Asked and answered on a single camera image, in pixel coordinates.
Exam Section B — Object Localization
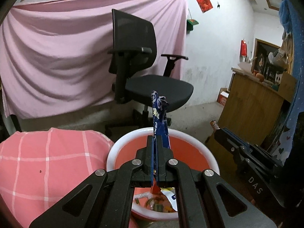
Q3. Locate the dark blue snack wrapper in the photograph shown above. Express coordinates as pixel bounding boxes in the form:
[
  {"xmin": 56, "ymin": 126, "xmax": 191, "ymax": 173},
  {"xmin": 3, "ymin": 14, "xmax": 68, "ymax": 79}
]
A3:
[{"xmin": 151, "ymin": 91, "xmax": 171, "ymax": 188}]

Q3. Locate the white green wrapper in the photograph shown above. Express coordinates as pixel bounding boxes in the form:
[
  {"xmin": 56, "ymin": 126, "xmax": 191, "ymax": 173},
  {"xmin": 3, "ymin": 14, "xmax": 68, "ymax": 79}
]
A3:
[{"xmin": 161, "ymin": 187, "xmax": 177, "ymax": 211}]

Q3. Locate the wooden cabinet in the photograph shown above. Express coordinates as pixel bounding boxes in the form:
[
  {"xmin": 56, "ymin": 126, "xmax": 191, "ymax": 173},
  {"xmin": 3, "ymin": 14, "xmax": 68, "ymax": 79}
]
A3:
[{"xmin": 217, "ymin": 70, "xmax": 297, "ymax": 151}]

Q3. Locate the red white plastic basin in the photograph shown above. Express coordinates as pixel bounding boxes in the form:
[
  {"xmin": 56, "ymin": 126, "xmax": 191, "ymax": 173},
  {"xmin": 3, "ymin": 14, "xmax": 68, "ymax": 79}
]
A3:
[{"xmin": 106, "ymin": 127, "xmax": 220, "ymax": 221}]

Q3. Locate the small orange cardboard box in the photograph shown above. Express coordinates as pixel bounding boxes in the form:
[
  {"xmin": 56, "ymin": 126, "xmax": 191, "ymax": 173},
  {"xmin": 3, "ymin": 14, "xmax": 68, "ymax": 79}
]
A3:
[{"xmin": 217, "ymin": 88, "xmax": 229, "ymax": 106}]

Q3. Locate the pink checked tablecloth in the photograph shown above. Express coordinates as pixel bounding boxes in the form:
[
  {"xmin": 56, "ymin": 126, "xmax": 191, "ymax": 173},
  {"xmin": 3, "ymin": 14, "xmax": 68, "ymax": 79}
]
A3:
[{"xmin": 1, "ymin": 128, "xmax": 114, "ymax": 227}]

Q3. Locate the black office chair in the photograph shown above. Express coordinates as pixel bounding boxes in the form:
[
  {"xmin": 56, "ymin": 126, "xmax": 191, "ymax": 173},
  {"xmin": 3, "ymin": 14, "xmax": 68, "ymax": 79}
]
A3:
[{"xmin": 105, "ymin": 9, "xmax": 194, "ymax": 137}]

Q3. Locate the pink hanging sheet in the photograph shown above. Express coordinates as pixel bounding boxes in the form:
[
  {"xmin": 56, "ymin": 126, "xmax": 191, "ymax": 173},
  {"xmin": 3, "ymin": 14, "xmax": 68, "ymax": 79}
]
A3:
[{"xmin": 1, "ymin": 0, "xmax": 188, "ymax": 119}]

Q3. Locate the red paper wall poster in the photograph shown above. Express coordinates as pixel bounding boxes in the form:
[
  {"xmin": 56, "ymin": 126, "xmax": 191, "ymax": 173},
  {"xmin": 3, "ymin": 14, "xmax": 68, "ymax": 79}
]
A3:
[{"xmin": 196, "ymin": 0, "xmax": 213, "ymax": 13}]

